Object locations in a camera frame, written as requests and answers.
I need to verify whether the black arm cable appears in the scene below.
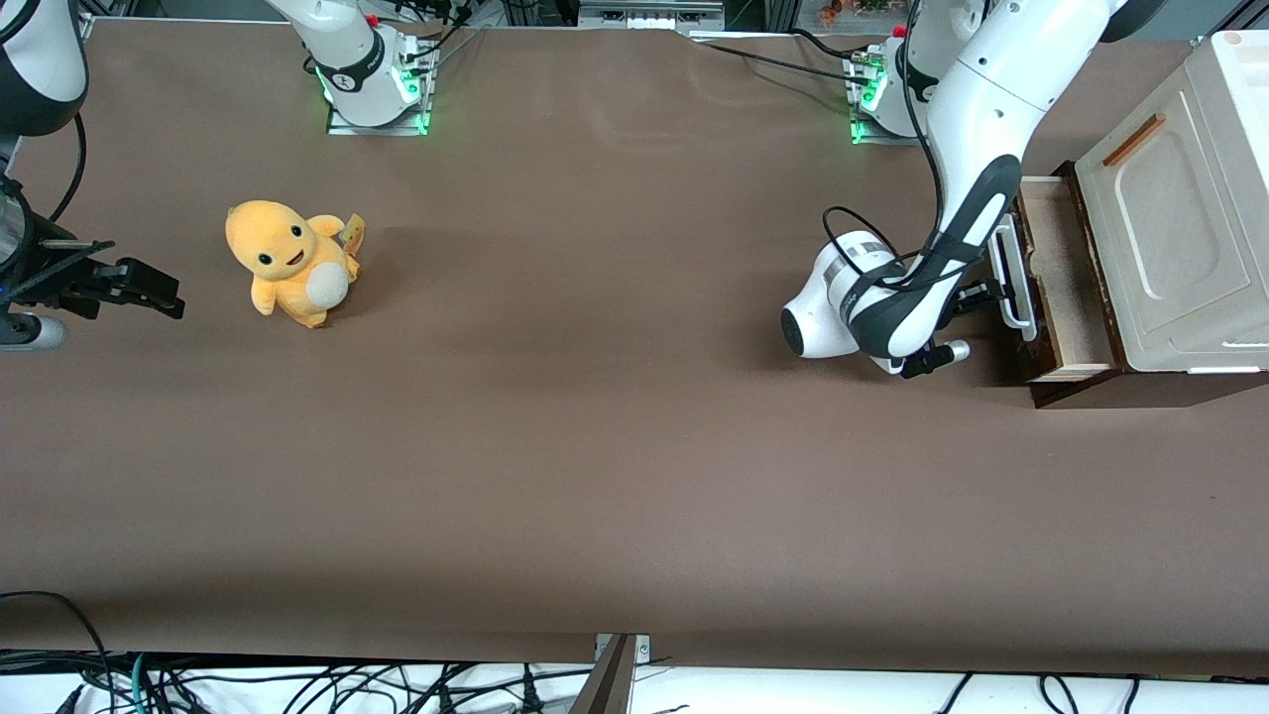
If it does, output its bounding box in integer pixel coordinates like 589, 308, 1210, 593
48, 111, 88, 224
823, 0, 992, 294

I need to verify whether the small orange object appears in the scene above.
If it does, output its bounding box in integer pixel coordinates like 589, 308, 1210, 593
818, 0, 893, 26

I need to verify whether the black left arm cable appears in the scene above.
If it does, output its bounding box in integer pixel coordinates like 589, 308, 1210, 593
823, 0, 992, 294

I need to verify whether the grey power strip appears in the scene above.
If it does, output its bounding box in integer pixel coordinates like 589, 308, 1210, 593
578, 0, 727, 37

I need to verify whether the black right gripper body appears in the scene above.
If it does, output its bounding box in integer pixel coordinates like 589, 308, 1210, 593
0, 178, 125, 318

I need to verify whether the brown table cover sheet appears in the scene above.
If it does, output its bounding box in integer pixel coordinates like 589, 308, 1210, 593
0, 20, 1269, 680

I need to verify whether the brown oven door handle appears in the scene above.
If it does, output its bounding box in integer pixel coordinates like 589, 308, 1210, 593
1102, 113, 1168, 168

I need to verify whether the white plastic drawer handle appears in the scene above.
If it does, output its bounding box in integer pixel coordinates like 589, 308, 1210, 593
989, 213, 1040, 341

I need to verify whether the aluminium frame profile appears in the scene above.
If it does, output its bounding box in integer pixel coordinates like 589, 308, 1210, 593
1195, 0, 1269, 56

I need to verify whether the brown grey mounting post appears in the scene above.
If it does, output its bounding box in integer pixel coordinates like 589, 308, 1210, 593
568, 635, 637, 714

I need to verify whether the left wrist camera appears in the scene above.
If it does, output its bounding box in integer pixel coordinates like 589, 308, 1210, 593
897, 339, 971, 380

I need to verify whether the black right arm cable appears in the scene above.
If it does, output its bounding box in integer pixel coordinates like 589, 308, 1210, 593
48, 111, 88, 224

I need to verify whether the dark wood drawer with handle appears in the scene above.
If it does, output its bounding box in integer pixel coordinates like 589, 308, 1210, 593
1013, 175, 1126, 384

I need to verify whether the dark wooden cabinet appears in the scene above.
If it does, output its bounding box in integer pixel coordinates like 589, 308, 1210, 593
1016, 159, 1269, 410

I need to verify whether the white toy oven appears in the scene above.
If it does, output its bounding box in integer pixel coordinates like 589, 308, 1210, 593
1074, 30, 1269, 375

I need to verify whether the yellow plush toy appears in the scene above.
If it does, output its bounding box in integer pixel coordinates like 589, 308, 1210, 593
224, 199, 367, 330

